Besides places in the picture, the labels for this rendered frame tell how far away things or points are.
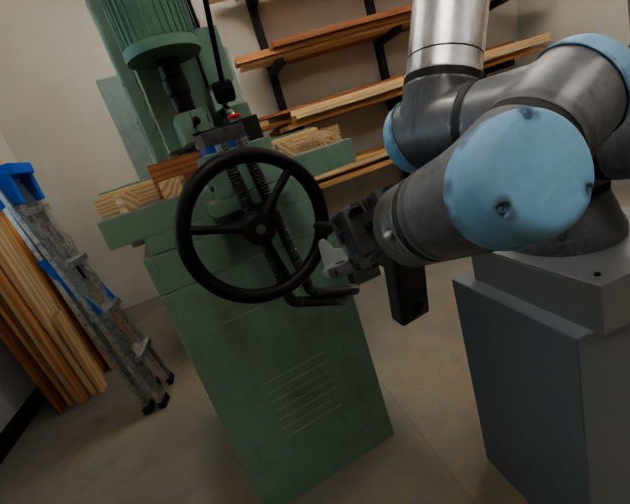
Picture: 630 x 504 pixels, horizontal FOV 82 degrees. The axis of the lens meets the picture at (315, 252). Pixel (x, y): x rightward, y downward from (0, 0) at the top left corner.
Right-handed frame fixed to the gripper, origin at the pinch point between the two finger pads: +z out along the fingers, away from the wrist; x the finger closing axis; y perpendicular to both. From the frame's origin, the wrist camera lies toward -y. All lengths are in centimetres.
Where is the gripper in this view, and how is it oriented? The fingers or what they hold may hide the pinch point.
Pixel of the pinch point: (349, 265)
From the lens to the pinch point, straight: 58.4
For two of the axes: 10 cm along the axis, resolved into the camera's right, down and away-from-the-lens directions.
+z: -2.7, 1.5, 9.5
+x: -8.7, 3.8, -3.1
